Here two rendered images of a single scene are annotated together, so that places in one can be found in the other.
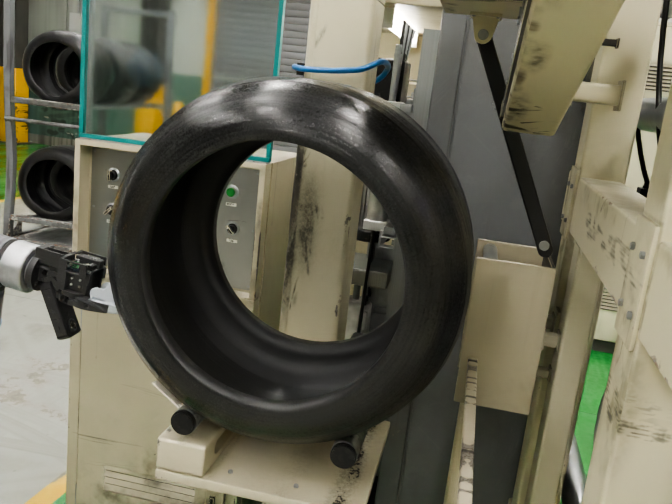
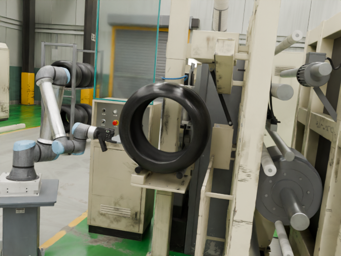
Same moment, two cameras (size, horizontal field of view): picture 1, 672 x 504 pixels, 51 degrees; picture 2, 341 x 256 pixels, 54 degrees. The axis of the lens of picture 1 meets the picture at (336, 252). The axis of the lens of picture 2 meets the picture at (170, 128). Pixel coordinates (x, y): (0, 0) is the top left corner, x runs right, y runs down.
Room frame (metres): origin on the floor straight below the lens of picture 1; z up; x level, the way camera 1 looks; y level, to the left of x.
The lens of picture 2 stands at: (-1.04, 0.04, 1.53)
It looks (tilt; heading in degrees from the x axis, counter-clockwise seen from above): 9 degrees down; 0
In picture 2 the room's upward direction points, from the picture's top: 5 degrees clockwise
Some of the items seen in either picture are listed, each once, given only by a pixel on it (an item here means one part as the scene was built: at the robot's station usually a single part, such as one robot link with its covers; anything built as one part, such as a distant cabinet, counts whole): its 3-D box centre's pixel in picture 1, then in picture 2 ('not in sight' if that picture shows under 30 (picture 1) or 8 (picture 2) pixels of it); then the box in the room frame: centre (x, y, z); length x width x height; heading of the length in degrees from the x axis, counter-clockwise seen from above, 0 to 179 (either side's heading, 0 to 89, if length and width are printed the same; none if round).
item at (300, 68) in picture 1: (341, 70); (174, 78); (1.50, 0.03, 1.52); 0.19 x 0.19 x 0.06; 80
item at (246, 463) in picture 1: (284, 446); (162, 180); (1.25, 0.06, 0.80); 0.37 x 0.36 x 0.02; 80
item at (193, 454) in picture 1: (217, 414); (144, 172); (1.27, 0.19, 0.84); 0.36 x 0.09 x 0.06; 170
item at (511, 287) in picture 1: (502, 322); (221, 146); (1.40, -0.36, 1.05); 0.20 x 0.15 x 0.30; 170
